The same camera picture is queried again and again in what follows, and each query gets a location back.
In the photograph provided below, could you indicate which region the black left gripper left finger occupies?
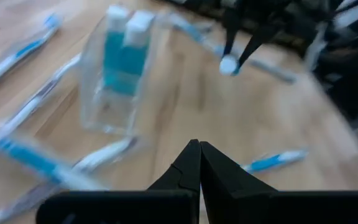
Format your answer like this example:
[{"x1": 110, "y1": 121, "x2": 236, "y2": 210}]
[{"x1": 35, "y1": 139, "x2": 201, "y2": 224}]

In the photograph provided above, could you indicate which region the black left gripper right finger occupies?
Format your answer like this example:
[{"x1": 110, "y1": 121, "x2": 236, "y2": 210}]
[{"x1": 201, "y1": 141, "x2": 358, "y2": 224}]

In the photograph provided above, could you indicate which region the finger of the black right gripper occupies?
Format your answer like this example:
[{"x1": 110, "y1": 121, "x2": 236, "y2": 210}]
[
  {"x1": 235, "y1": 26, "x2": 275, "y2": 68},
  {"x1": 224, "y1": 12, "x2": 242, "y2": 57}
]

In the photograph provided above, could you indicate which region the teal mouthwash bottle white cap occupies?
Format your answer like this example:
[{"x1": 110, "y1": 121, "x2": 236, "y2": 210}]
[
  {"x1": 218, "y1": 54, "x2": 241, "y2": 77},
  {"x1": 116, "y1": 11, "x2": 155, "y2": 96},
  {"x1": 103, "y1": 4, "x2": 130, "y2": 88}
]

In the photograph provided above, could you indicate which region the blue toothbrush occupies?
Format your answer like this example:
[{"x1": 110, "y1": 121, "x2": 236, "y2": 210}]
[
  {"x1": 0, "y1": 136, "x2": 108, "y2": 191},
  {"x1": 0, "y1": 14, "x2": 63, "y2": 94},
  {"x1": 168, "y1": 14, "x2": 298, "y2": 85}
]

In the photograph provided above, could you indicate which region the blue white pen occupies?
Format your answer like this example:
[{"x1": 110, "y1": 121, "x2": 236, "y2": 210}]
[{"x1": 240, "y1": 148, "x2": 309, "y2": 174}]

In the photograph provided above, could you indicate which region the clear acrylic organizer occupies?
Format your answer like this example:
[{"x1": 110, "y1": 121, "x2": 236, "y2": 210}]
[{"x1": 78, "y1": 6, "x2": 170, "y2": 135}]

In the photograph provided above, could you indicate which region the white toothbrush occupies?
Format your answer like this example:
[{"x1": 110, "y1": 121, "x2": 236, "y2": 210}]
[{"x1": 0, "y1": 52, "x2": 83, "y2": 147}]

